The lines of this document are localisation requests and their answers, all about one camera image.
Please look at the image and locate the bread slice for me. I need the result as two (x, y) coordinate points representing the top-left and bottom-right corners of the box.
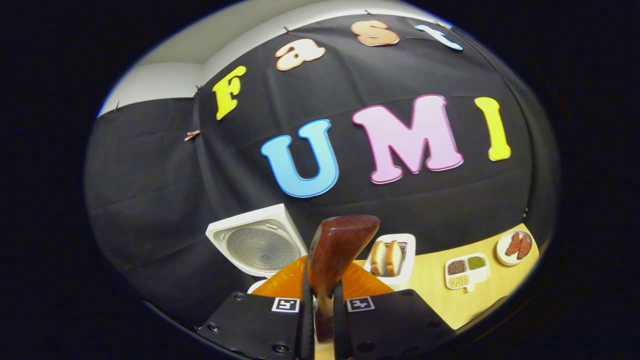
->
(385, 240), (404, 277)
(370, 240), (388, 277)

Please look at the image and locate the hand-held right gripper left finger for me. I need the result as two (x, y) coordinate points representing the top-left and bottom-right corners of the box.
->
(196, 255), (316, 360)

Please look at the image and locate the white divided dish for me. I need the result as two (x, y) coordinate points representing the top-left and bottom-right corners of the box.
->
(444, 253), (491, 293)

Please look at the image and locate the brown wooden spoon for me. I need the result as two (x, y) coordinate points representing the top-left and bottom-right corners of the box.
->
(306, 215), (382, 343)

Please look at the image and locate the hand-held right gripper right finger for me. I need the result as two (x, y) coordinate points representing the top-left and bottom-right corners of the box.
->
(332, 260), (456, 360)

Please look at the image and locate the white round plate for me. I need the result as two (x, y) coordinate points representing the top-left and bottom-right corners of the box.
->
(496, 230), (535, 267)

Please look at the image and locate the white toaster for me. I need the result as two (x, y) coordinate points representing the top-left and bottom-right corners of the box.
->
(363, 233), (417, 291)

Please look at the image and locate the white rice cooker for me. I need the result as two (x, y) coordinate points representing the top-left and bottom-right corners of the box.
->
(205, 203), (308, 296)

